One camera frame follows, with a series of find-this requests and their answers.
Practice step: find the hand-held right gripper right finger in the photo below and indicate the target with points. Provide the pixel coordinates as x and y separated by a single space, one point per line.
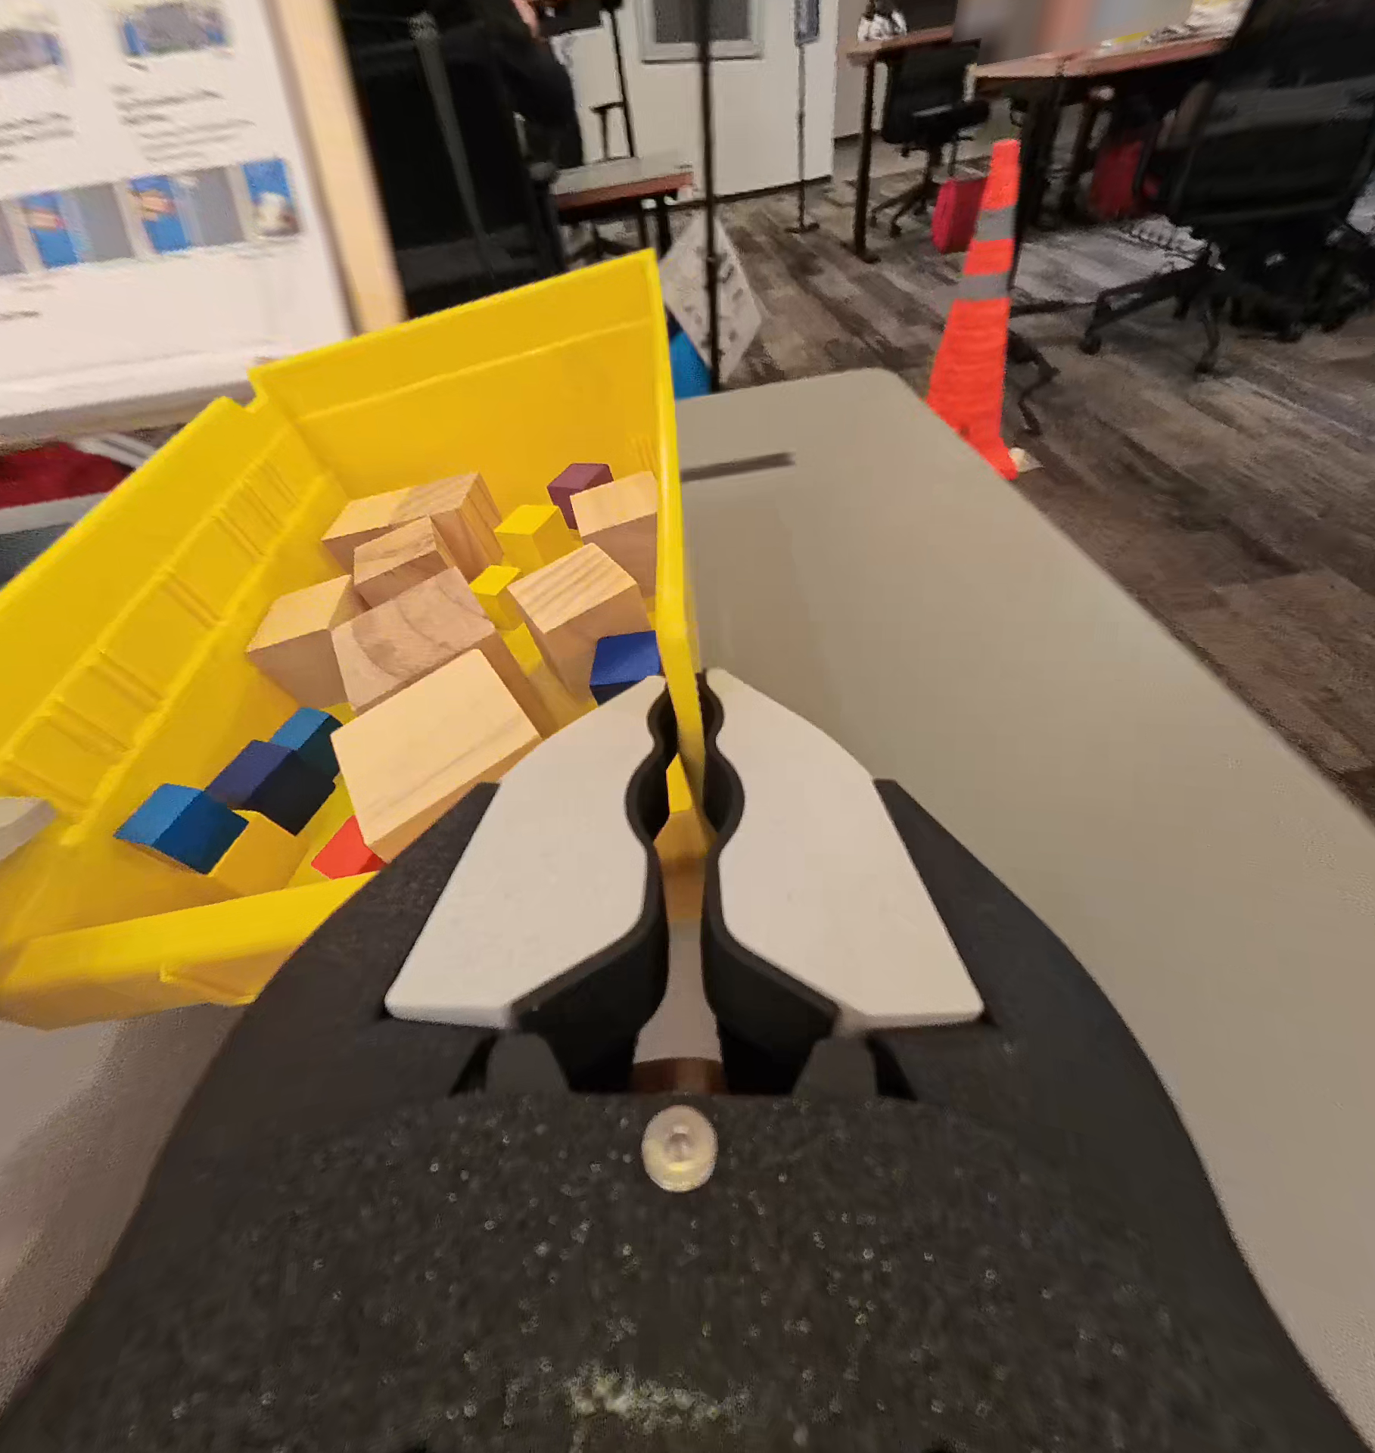
835 897

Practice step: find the pile of mixed wooden cubes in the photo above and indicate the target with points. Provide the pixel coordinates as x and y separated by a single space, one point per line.
426 737

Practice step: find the wooden board with instruction poster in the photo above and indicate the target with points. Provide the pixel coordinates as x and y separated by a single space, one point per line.
130 170

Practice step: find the grey framed wall panel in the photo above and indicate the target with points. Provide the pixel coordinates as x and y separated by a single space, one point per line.
699 29

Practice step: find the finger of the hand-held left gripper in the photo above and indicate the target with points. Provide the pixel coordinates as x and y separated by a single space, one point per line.
0 829

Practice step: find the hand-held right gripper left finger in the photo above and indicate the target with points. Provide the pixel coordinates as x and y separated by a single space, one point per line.
527 897

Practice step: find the red bag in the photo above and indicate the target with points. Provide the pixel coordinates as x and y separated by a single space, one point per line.
40 477
1118 176
957 216

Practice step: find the orange traffic cone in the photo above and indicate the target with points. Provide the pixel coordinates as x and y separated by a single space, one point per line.
976 317

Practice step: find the small wooden table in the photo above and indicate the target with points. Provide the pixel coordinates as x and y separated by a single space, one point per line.
619 181

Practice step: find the yellow plastic box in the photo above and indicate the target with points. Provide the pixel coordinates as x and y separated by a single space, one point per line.
437 385

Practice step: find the white printed sheet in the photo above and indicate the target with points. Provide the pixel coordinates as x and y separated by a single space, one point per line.
738 295

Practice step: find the black office chair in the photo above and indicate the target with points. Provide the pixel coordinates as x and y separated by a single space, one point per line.
459 148
1277 148
931 102

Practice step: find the black tripod stand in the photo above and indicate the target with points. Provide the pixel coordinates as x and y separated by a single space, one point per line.
706 170

